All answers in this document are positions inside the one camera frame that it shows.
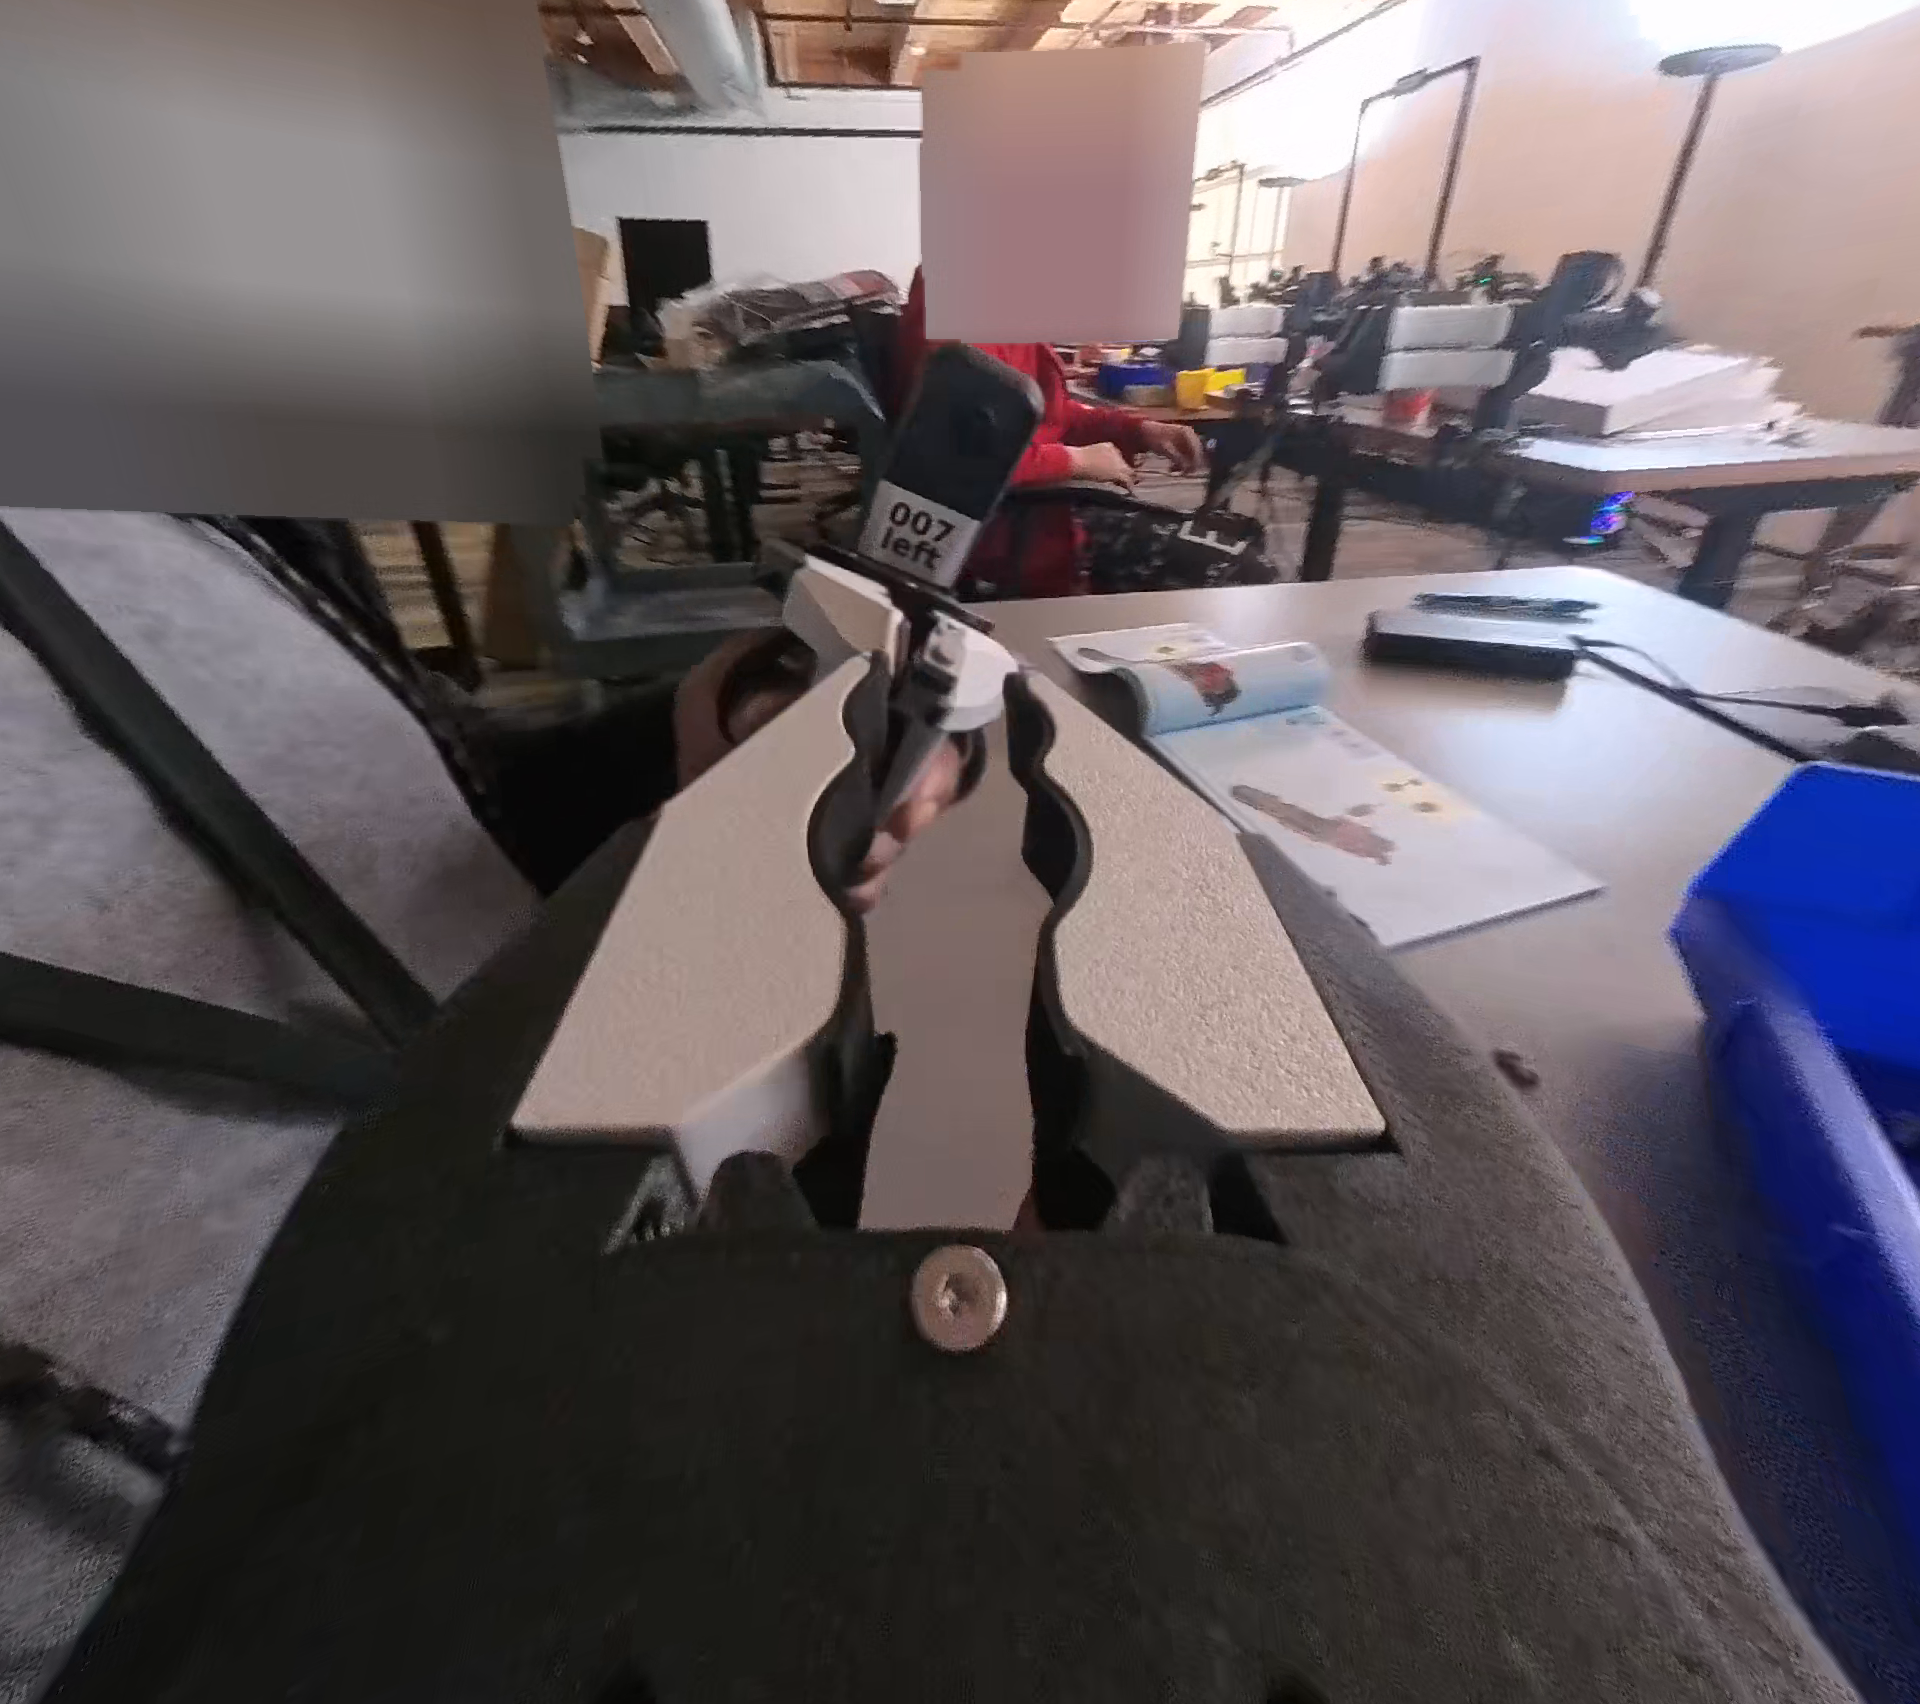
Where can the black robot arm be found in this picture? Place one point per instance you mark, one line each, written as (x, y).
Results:
(1582, 286)

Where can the black monitor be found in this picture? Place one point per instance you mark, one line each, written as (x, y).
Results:
(664, 257)

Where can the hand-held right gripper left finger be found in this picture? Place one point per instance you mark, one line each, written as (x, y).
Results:
(704, 955)

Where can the blue pen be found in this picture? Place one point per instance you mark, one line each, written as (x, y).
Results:
(1501, 605)

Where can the blue plastic bin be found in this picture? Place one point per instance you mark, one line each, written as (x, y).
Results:
(1815, 924)

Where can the person's left hand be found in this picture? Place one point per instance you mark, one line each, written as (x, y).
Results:
(878, 873)

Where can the stack of white boxes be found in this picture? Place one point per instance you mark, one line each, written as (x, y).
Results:
(1650, 393)

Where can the black floor lamp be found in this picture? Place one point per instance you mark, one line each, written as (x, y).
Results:
(1719, 58)

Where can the long wooden table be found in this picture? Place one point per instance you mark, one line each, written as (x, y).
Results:
(1724, 459)

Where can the open instruction booklet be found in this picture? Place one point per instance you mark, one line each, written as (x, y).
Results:
(1350, 819)

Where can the black power bank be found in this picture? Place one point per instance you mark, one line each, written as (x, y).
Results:
(1470, 646)

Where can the yellow storage bin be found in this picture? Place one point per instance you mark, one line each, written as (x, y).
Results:
(1200, 388)

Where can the red cup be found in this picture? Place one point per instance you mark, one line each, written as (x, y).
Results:
(1411, 411)

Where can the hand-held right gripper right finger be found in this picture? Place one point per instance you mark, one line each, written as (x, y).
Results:
(1200, 968)

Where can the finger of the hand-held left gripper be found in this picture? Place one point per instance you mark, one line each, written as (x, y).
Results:
(840, 616)
(990, 684)

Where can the small blue storage bin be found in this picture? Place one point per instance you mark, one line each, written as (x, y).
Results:
(1132, 380)

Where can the black metal stand frame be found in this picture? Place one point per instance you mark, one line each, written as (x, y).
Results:
(1411, 80)

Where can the lit computer tower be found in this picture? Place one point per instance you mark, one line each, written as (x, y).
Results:
(1603, 519)

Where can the person's grey sweatshirt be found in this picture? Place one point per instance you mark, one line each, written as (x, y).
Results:
(150, 834)

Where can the grey metal table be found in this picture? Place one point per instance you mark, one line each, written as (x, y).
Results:
(720, 399)

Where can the cardboard box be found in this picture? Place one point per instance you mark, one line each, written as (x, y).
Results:
(600, 294)

